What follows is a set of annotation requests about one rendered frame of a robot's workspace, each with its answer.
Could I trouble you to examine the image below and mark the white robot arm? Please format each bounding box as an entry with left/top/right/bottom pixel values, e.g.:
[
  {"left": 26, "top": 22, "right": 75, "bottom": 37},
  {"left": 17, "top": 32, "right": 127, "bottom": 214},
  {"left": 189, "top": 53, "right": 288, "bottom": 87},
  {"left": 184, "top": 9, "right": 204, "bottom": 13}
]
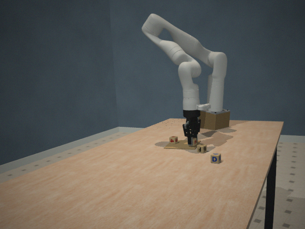
[{"left": 142, "top": 14, "right": 227, "bottom": 112}]

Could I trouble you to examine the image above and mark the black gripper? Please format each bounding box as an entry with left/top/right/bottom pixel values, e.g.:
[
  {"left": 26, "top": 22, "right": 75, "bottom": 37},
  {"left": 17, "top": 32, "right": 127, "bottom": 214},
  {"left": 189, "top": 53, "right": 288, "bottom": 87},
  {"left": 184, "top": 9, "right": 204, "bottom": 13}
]
[{"left": 183, "top": 110, "right": 201, "bottom": 146}]

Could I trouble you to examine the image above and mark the tan square mat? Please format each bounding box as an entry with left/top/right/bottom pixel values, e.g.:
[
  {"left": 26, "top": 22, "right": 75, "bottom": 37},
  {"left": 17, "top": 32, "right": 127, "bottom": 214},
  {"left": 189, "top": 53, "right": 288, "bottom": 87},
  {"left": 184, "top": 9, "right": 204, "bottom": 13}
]
[{"left": 164, "top": 140, "right": 201, "bottom": 150}]

